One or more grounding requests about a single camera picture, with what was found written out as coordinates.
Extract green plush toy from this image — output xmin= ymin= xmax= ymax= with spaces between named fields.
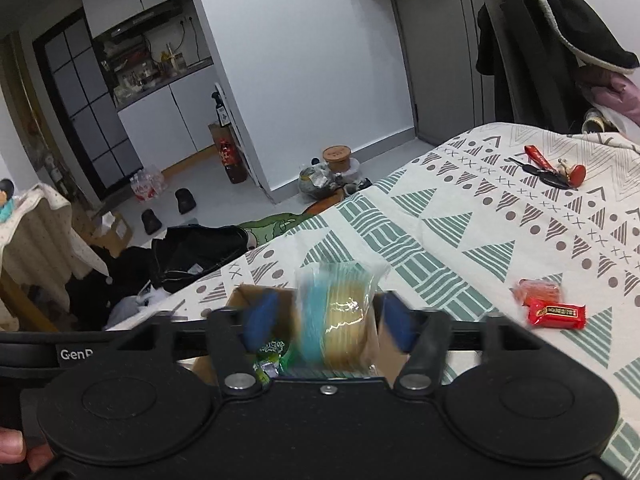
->
xmin=237 ymin=211 xmax=314 ymax=249

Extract red label bottle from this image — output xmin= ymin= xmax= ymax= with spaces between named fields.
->
xmin=219 ymin=142 xmax=249 ymax=185

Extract brown round tub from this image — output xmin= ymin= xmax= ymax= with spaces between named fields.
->
xmin=322 ymin=145 xmax=354 ymax=175

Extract white lower cabinet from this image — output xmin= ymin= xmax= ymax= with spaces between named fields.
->
xmin=117 ymin=65 xmax=232 ymax=171

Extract green snack packet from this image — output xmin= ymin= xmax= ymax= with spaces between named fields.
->
xmin=254 ymin=339 xmax=302 ymax=382

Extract black spray bottle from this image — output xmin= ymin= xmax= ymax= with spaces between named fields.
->
xmin=210 ymin=85 xmax=234 ymax=129

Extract brown cardboard box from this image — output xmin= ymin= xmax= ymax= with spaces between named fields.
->
xmin=191 ymin=282 xmax=416 ymax=386

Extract clear plastic bag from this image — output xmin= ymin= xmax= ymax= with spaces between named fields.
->
xmin=130 ymin=164 xmax=169 ymax=202

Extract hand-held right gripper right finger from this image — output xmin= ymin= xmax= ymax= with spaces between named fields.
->
xmin=380 ymin=291 xmax=546 ymax=393

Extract pink cloth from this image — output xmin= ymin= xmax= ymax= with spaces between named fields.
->
xmin=575 ymin=71 xmax=640 ymax=128

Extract grey door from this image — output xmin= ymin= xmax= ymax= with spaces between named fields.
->
xmin=384 ymin=0 xmax=487 ymax=145

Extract red round ornament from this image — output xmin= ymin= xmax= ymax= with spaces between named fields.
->
xmin=557 ymin=158 xmax=587 ymax=189

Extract cloth covered table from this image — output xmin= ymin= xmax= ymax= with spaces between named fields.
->
xmin=0 ymin=182 xmax=112 ymax=321

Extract black keys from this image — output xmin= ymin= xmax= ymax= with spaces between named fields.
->
xmin=507 ymin=157 xmax=572 ymax=191

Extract kitchen counter niche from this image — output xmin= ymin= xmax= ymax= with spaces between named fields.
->
xmin=92 ymin=2 xmax=215 ymax=107

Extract black bag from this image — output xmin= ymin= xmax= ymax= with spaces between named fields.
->
xmin=149 ymin=224 xmax=251 ymax=294

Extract grey bag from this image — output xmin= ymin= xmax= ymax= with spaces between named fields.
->
xmin=298 ymin=162 xmax=347 ymax=197

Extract dark clothes pile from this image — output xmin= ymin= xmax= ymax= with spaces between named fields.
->
xmin=65 ymin=246 xmax=157 ymax=332

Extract black jacket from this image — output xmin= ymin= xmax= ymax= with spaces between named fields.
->
xmin=475 ymin=0 xmax=640 ymax=133

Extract person's left hand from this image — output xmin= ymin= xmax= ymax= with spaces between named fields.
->
xmin=0 ymin=427 xmax=54 ymax=474

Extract orange clear snack packet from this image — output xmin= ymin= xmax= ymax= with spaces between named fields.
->
xmin=511 ymin=279 xmax=564 ymax=309

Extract red lanyard tag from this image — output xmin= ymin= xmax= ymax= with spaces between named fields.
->
xmin=523 ymin=144 xmax=552 ymax=171

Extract black framed glass door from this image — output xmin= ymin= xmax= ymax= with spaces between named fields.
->
xmin=32 ymin=10 xmax=147 ymax=202

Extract red snack packet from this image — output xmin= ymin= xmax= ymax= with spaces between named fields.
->
xmin=527 ymin=298 xmax=587 ymax=331

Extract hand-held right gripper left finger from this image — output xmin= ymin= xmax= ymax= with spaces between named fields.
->
xmin=107 ymin=291 xmax=282 ymax=395

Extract open cardboard box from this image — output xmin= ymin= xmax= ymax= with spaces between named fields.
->
xmin=92 ymin=209 xmax=134 ymax=257

